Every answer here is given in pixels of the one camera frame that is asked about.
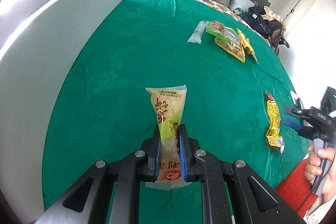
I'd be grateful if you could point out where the red yellow snack pouch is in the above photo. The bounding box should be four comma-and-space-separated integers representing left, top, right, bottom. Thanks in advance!
265, 91, 285, 153

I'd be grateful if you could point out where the small yellow snack pouch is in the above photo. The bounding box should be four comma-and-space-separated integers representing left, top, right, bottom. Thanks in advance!
237, 29, 259, 63

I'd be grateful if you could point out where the beige rice cracker packet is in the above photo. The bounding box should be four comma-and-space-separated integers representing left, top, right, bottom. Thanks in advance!
146, 85, 188, 190

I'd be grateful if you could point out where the green label meat packet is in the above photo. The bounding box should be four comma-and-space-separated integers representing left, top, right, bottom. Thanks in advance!
206, 21, 238, 41

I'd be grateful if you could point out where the long clear noodle packet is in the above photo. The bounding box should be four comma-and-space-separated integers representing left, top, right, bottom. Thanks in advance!
187, 20, 208, 44

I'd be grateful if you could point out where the person's right hand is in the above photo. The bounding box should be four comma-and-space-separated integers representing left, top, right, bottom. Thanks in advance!
304, 147, 336, 203

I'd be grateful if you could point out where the white smartphone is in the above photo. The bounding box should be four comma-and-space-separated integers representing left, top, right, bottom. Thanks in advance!
290, 90, 299, 104

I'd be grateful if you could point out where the green satin tablecloth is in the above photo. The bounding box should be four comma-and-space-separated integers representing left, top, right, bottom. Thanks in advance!
42, 0, 307, 209

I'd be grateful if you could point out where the red cloth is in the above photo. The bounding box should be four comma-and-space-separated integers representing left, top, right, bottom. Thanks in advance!
275, 159, 318, 217

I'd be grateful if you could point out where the brown chair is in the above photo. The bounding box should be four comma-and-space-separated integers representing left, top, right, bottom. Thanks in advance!
268, 27, 290, 56

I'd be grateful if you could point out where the yellow rimmed peanut pouch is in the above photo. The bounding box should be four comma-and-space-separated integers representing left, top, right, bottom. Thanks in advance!
215, 29, 245, 63

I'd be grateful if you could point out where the beige cloth on pile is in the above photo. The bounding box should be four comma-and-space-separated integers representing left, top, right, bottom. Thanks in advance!
261, 6, 284, 26

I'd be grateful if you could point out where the black jacket pile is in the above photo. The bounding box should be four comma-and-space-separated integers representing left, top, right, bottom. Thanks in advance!
240, 6, 281, 38

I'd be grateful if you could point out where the white cardboard box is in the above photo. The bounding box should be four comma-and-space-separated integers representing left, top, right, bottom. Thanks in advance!
1, 0, 122, 223

